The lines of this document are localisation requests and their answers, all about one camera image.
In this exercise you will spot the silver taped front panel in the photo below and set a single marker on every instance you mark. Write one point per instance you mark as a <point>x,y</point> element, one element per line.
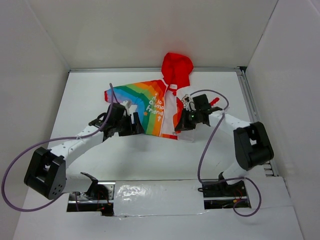
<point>157,198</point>

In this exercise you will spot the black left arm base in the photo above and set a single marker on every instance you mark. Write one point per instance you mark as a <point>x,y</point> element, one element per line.
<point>98,196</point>

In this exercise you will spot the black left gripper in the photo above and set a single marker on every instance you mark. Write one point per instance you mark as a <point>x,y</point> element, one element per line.
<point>135,128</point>

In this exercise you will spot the rainbow white red kids jacket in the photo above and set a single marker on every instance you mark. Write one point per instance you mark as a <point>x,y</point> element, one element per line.
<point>156,100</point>

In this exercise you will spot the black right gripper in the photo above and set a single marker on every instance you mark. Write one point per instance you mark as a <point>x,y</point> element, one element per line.
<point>184,124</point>

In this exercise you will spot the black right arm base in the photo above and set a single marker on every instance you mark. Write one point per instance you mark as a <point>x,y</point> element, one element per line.
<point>224,195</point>

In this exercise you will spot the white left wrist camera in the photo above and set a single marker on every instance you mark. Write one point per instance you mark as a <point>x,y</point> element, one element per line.
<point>129,106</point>

